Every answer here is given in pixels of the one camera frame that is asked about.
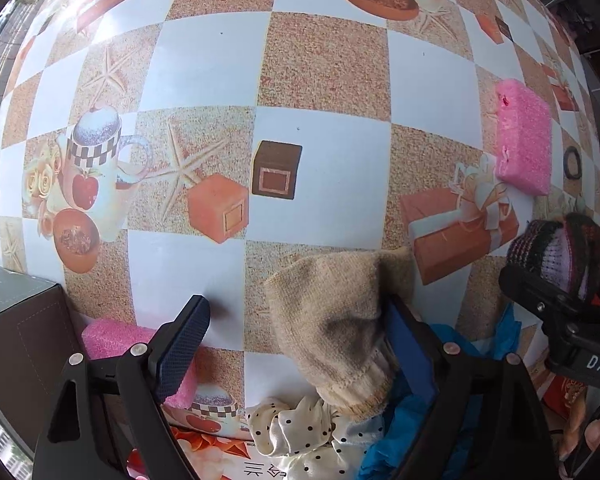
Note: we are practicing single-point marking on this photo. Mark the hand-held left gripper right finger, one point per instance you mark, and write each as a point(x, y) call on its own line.
point(410, 355)

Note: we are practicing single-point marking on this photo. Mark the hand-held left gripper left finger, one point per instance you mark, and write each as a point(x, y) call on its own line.
point(182, 345)

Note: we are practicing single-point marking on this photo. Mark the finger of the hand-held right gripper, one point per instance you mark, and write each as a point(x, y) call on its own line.
point(530, 287)

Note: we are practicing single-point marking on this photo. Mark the dark purple knit hat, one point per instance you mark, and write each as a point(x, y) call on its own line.
point(555, 250)

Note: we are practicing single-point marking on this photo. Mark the blue cloth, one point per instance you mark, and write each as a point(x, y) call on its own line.
point(395, 425)

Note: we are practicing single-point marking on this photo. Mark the pink sponge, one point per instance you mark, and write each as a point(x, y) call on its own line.
point(110, 340)
point(522, 135)

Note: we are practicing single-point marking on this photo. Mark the beige knitted sock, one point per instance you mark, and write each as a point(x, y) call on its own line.
point(330, 310)

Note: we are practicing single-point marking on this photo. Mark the dark grey cardboard box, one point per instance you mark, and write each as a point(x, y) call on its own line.
point(20, 340)

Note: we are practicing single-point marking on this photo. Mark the person's right hand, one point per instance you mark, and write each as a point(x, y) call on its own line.
point(580, 425)

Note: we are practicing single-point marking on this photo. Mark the red patterned gift box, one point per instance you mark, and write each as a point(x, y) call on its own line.
point(565, 392)

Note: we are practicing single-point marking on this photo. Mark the white polka-dot scrunchie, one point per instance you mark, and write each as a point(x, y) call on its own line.
point(290, 430)

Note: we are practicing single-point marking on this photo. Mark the checkered printed tablecloth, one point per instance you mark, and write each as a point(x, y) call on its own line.
point(300, 60)

